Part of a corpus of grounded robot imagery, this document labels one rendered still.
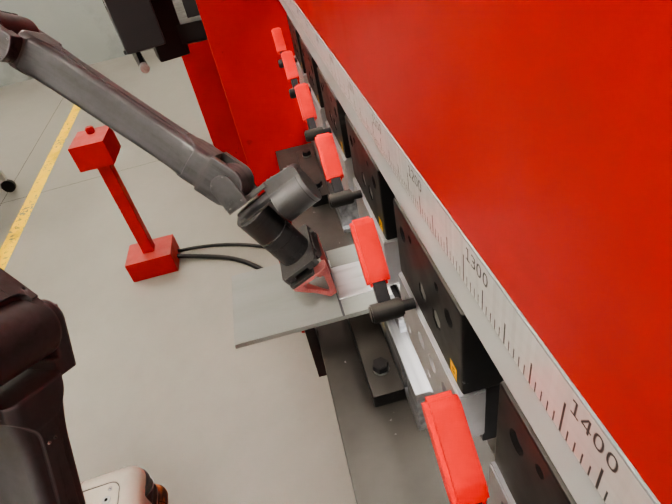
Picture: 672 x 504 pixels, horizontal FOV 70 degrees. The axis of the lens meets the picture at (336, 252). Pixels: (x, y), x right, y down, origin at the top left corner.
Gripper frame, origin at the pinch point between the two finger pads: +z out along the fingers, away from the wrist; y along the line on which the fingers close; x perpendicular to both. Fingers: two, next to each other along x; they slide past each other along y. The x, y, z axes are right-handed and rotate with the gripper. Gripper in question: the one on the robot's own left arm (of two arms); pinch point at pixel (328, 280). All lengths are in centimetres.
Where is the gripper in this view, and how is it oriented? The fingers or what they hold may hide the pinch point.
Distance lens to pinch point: 84.3
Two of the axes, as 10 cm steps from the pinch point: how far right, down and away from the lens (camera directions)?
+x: -7.8, 5.7, 2.5
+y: -1.8, -5.9, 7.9
